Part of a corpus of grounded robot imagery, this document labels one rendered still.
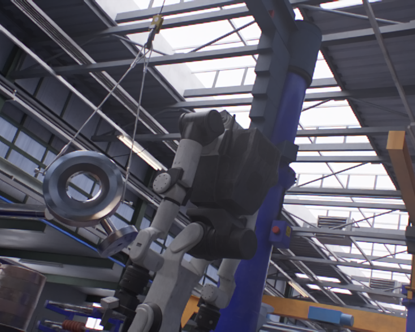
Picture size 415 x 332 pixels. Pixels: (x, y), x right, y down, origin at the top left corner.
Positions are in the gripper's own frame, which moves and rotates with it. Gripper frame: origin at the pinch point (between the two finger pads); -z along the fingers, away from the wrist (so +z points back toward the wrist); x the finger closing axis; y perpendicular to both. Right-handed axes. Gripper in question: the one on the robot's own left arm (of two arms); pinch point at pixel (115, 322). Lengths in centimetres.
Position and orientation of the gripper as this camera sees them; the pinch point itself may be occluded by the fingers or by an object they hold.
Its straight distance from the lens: 204.1
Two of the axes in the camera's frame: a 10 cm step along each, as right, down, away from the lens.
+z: 4.0, -8.7, 2.7
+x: -7.2, -1.2, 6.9
